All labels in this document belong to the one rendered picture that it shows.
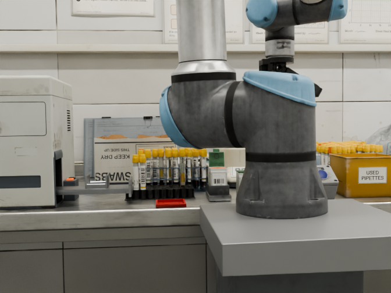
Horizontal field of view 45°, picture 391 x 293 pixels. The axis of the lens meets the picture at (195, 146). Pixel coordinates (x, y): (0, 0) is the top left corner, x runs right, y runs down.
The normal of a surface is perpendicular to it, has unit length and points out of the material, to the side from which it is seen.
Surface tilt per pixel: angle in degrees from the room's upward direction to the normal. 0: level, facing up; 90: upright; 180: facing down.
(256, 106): 83
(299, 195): 72
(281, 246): 90
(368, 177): 90
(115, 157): 86
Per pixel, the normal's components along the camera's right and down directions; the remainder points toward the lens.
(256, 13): -0.47, 0.05
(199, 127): -0.43, 0.36
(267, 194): -0.45, -0.25
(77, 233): 0.09, 0.05
